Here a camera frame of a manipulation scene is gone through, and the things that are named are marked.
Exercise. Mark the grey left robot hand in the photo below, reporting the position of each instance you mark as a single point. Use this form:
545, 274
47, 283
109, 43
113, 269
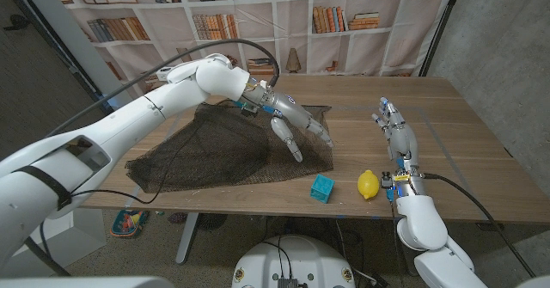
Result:
283, 105

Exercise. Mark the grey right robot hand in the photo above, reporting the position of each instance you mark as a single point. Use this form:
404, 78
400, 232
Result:
401, 146

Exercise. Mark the black mesh netting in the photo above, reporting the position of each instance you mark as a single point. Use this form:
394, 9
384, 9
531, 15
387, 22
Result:
215, 159

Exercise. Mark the blue toy block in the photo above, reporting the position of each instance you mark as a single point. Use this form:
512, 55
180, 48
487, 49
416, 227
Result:
322, 188

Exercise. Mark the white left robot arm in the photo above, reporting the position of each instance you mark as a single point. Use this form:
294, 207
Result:
129, 116

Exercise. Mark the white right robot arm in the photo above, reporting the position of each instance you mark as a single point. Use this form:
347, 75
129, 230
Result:
421, 221

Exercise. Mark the yellow lemon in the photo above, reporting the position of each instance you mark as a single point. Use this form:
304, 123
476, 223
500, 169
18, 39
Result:
368, 185

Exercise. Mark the grey tape outline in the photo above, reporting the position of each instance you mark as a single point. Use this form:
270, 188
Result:
356, 106

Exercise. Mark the printed bookshelf backdrop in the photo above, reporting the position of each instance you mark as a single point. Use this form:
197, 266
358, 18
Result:
344, 21

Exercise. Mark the black backdrop stand pole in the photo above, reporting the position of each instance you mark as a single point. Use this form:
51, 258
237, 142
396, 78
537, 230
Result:
438, 30

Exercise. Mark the dark round floor object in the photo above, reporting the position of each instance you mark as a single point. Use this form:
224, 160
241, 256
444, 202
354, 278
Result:
210, 221

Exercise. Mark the white robot torso base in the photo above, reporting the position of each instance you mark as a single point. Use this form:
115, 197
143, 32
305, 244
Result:
296, 258

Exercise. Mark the metal table leg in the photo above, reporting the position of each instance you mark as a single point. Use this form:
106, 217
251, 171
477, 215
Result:
187, 240

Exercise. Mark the colourful floor item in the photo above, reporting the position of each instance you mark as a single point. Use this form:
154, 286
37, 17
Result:
129, 223

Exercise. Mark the white floor platform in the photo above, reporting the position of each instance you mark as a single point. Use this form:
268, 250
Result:
81, 236

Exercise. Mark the dark grey door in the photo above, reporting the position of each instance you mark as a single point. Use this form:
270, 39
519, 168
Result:
34, 86

